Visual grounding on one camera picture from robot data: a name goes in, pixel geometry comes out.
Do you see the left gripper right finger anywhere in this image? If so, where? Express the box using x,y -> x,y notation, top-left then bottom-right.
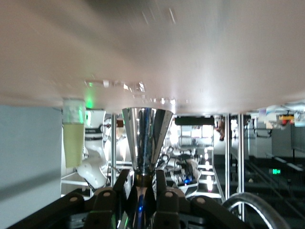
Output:
152,169 -> 248,229

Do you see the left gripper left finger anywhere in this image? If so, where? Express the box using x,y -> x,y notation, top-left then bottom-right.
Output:
7,169 -> 131,229

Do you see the steel double cone jigger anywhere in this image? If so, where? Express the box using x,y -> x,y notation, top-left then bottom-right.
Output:
122,107 -> 174,229

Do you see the yellow-green bottle with clear base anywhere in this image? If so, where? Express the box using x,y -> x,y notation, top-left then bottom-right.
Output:
62,99 -> 86,168

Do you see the black background screen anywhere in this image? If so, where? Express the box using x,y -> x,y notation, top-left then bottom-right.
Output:
174,116 -> 214,126

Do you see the aluminium frame profile structure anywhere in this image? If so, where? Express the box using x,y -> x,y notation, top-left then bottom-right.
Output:
61,112 -> 246,222

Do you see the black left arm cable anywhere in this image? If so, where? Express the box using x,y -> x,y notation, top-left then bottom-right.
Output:
223,192 -> 292,229

